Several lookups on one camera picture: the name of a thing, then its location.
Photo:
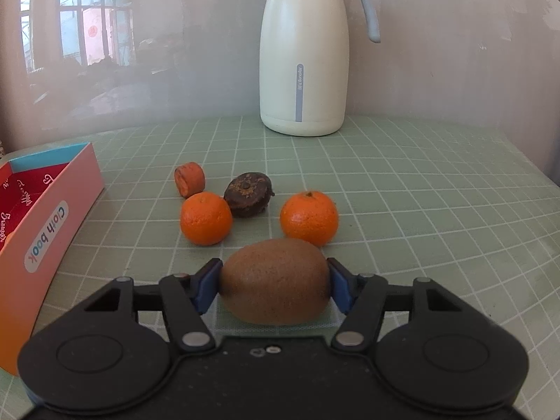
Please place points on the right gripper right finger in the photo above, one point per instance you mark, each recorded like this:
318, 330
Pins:
361, 299

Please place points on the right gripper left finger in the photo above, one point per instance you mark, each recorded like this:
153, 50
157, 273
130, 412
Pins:
185, 299

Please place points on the brown kiwi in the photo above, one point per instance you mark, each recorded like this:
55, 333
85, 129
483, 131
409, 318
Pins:
276, 282

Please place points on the dark dried fruit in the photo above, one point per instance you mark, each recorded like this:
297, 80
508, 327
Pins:
248, 194

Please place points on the orange mandarin middle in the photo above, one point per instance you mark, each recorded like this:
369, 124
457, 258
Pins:
205, 219

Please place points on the orange mandarin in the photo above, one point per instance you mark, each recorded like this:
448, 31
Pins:
205, 219
310, 216

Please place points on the orange mandarin right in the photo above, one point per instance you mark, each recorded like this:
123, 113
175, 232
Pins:
310, 216

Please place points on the orange carrot piece far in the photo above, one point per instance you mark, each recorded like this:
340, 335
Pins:
190, 179

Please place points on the green grid tablecloth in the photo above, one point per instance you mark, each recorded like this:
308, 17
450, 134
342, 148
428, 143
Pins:
458, 205

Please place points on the colourful cardboard box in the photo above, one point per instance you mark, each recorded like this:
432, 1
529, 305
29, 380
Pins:
45, 197

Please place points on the white thermos jug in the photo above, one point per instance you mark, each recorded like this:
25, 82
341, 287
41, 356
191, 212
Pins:
304, 64

